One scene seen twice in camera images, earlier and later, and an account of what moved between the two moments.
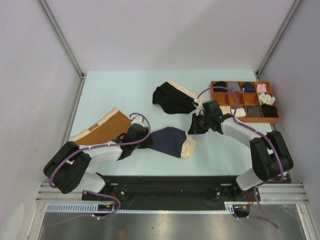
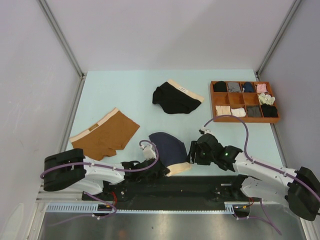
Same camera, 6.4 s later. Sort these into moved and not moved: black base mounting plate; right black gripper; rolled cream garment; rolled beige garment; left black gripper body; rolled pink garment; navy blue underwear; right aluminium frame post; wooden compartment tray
Moved: right black gripper; left black gripper body; navy blue underwear
Not moved: rolled cream garment; rolled pink garment; wooden compartment tray; rolled beige garment; black base mounting plate; right aluminium frame post
